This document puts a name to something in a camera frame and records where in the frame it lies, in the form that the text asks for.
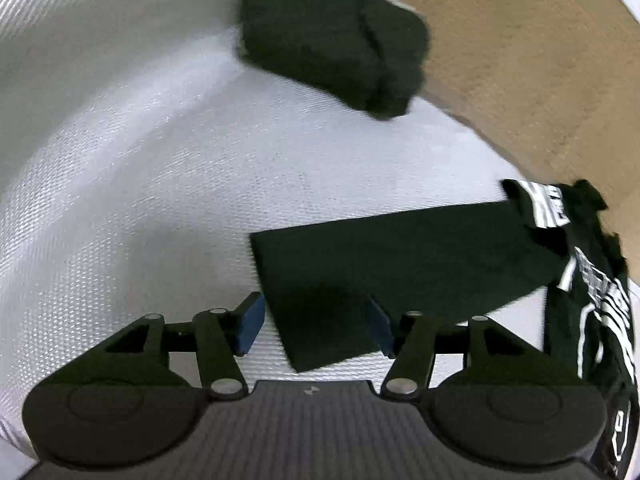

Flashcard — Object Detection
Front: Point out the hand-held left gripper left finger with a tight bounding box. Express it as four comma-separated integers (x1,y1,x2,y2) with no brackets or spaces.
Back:
60,292,266,401

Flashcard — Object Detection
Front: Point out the black and grey garment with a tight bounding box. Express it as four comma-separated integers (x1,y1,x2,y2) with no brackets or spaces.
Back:
237,0,432,121

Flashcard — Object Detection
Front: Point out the black printed t-shirt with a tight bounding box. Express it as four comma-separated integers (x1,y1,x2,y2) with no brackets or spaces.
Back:
250,179,640,478

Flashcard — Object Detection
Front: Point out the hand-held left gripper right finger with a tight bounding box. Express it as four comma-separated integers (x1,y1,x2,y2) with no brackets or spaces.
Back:
364,296,566,401

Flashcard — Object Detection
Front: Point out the tan woven mattress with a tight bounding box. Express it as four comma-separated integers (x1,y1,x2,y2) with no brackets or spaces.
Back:
332,0,640,281

